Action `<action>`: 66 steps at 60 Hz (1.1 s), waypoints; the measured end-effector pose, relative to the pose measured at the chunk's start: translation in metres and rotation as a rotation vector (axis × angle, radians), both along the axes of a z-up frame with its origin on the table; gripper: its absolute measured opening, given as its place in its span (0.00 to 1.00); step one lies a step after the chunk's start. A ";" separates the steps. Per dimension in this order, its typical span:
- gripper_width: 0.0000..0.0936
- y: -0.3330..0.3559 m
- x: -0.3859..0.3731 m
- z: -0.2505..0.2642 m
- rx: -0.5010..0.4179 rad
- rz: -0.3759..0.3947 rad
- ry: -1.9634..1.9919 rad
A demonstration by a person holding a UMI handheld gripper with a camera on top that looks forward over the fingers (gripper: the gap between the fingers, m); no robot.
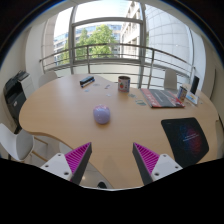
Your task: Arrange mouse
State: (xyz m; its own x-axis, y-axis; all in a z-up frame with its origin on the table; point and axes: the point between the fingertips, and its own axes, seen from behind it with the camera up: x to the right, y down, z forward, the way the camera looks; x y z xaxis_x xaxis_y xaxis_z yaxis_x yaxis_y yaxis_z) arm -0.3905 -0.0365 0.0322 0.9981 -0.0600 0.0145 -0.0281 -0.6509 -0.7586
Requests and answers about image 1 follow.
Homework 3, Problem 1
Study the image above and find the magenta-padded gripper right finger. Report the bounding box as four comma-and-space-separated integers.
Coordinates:
132, 142, 184, 186

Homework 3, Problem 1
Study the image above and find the white chair with wooden legs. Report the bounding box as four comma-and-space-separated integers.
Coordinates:
0, 123, 49, 164

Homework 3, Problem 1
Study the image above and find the black printed mouse pad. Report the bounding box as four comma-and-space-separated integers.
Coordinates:
160, 117, 210, 169

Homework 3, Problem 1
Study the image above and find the lilac computer mouse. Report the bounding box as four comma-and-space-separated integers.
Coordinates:
92, 104, 112, 125

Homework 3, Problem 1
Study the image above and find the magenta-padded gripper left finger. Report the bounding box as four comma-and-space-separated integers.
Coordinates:
40, 142, 93, 185

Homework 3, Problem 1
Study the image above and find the black tall cylinder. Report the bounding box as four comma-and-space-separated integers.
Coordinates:
190, 75, 200, 95

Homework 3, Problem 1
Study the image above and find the grey metal balcony railing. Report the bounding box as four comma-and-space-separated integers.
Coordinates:
39, 43, 198, 89

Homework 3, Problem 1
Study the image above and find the red and dark magazine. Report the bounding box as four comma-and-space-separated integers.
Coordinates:
139, 87, 186, 109

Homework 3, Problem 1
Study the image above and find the black and white office printer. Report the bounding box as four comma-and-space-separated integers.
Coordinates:
3, 70, 35, 133

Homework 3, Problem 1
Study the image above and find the small teal card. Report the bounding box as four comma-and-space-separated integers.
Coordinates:
135, 99, 148, 107

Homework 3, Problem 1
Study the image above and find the green tree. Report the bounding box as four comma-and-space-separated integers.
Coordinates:
59, 24, 118, 64

